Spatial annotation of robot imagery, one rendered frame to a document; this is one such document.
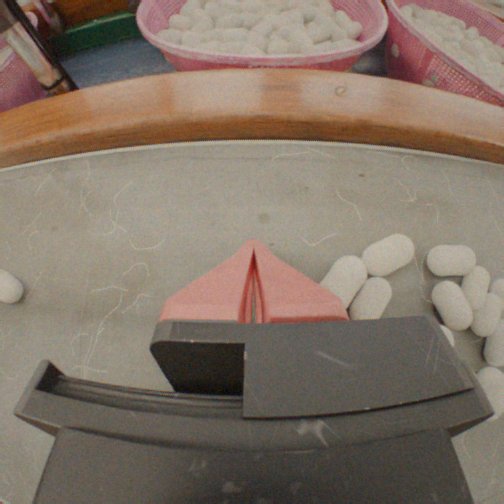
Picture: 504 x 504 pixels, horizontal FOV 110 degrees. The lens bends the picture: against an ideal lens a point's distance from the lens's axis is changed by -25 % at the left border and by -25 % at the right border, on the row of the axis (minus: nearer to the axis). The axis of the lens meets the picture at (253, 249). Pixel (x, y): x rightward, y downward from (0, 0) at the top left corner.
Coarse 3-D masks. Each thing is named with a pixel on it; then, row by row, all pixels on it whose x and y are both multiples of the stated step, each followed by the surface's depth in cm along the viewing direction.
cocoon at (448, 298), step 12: (444, 288) 12; (456, 288) 12; (432, 300) 13; (444, 300) 12; (456, 300) 12; (444, 312) 12; (456, 312) 12; (468, 312) 11; (456, 324) 12; (468, 324) 12
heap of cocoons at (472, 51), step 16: (416, 16) 23; (432, 16) 23; (448, 16) 23; (432, 32) 21; (448, 32) 21; (464, 32) 22; (448, 48) 20; (464, 48) 21; (480, 48) 21; (496, 48) 22; (464, 64) 20; (480, 64) 20; (496, 64) 20; (432, 80) 20; (496, 80) 19
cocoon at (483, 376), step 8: (488, 368) 11; (480, 376) 11; (488, 376) 11; (496, 376) 11; (480, 384) 11; (488, 384) 11; (496, 384) 10; (488, 392) 11; (496, 392) 10; (496, 400) 10; (496, 408) 10; (496, 416) 10
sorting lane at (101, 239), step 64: (0, 192) 16; (64, 192) 16; (128, 192) 16; (192, 192) 16; (256, 192) 16; (320, 192) 15; (384, 192) 15; (448, 192) 16; (0, 256) 15; (64, 256) 15; (128, 256) 15; (192, 256) 15; (320, 256) 14; (0, 320) 13; (64, 320) 14; (128, 320) 14; (0, 384) 12; (128, 384) 13; (0, 448) 11
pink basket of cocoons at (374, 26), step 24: (144, 0) 18; (168, 0) 21; (336, 0) 23; (360, 0) 20; (144, 24) 18; (168, 24) 22; (384, 24) 17; (168, 48) 16; (192, 48) 15; (360, 48) 16
